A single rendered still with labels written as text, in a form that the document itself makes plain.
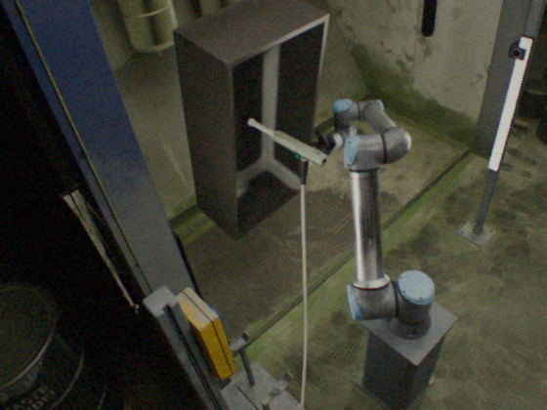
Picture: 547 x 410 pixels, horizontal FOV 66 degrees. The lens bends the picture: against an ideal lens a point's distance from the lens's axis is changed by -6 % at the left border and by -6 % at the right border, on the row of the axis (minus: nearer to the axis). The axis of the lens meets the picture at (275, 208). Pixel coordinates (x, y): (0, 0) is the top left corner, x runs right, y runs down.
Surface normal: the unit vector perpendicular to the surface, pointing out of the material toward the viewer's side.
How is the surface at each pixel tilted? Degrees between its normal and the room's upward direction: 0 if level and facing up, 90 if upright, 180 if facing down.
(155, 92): 57
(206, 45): 12
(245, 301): 0
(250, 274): 0
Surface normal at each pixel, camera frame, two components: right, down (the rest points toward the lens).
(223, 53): 0.04, -0.61
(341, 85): 0.51, 0.00
